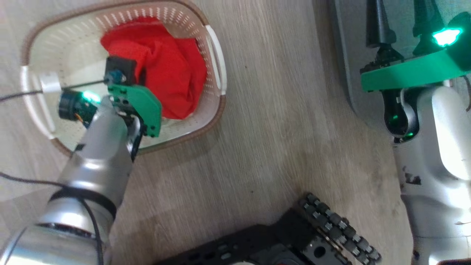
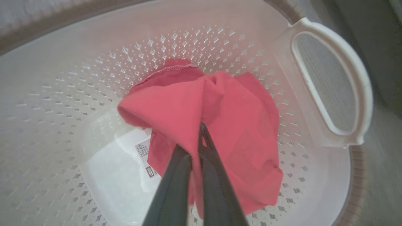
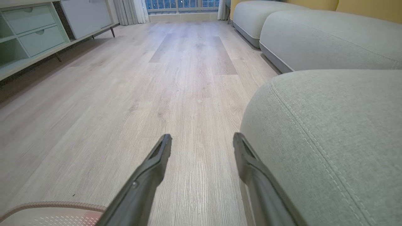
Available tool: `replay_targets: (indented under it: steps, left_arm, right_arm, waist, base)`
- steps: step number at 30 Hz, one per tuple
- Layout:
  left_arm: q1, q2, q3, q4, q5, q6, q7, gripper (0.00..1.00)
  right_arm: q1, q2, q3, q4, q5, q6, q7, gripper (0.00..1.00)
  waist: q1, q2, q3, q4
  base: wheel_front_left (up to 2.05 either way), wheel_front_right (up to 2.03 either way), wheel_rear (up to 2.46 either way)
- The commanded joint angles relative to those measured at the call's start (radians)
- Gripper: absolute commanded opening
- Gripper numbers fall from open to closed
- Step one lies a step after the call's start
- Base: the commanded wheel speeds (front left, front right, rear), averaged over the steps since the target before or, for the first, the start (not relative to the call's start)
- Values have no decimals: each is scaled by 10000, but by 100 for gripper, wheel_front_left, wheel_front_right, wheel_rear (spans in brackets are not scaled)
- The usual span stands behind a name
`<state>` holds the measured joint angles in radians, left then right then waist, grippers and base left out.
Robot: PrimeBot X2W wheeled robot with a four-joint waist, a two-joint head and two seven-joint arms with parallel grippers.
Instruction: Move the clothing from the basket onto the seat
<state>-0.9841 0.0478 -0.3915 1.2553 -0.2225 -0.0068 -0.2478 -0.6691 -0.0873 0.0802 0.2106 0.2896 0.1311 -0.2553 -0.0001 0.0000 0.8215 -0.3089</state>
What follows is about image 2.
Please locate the white barcode label sticker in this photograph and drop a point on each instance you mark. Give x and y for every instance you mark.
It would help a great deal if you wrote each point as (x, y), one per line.
(145, 153)

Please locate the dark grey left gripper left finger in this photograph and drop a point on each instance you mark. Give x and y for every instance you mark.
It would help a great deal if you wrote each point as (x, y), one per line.
(171, 194)

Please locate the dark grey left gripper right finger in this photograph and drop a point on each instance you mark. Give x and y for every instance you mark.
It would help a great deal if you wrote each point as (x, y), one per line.
(220, 194)

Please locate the white perforated laundry basket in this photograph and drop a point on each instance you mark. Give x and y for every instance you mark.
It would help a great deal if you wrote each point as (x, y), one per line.
(62, 110)

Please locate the pink red garment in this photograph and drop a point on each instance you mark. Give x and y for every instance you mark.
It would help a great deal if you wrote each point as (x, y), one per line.
(238, 125)

